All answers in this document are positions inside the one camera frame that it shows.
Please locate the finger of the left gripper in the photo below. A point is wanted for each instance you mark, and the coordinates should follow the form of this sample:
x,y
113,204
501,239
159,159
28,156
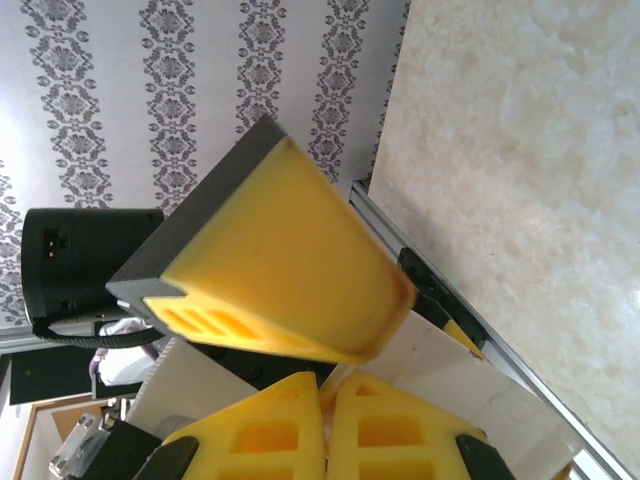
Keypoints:
x,y
465,342
280,250

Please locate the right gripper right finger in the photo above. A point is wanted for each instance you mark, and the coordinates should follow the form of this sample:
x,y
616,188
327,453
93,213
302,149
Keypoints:
x,y
345,425

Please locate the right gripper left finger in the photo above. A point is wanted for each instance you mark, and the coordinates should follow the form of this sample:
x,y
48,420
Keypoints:
x,y
225,425

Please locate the white remote with battery compartment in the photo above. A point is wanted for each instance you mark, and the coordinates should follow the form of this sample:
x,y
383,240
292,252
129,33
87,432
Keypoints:
x,y
500,400

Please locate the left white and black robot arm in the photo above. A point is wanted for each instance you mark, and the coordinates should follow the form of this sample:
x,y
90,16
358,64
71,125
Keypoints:
x,y
125,372

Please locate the black panel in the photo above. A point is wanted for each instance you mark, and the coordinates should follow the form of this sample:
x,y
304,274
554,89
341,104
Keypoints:
x,y
50,377

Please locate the wooden framed board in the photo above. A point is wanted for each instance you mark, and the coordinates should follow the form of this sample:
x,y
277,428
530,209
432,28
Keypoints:
x,y
60,425

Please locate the wide aluminium mounting rail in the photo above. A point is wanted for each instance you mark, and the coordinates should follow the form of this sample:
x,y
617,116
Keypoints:
x,y
540,357

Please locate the silver metal bracket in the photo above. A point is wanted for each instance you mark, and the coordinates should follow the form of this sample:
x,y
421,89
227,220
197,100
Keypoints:
x,y
80,442

